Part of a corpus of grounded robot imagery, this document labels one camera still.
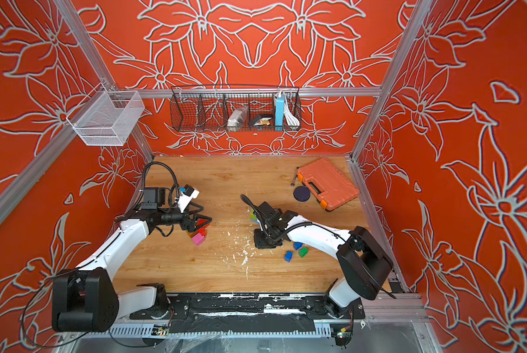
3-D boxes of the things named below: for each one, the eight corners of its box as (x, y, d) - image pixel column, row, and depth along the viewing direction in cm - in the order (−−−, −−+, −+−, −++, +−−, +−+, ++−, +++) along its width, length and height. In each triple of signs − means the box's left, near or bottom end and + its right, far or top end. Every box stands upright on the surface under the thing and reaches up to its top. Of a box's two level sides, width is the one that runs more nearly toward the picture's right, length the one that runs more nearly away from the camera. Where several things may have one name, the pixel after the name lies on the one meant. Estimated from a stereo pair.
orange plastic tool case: (327, 214, 98) (330, 207, 94) (294, 176, 113) (296, 169, 109) (359, 196, 104) (363, 189, 100) (324, 162, 119) (326, 155, 115)
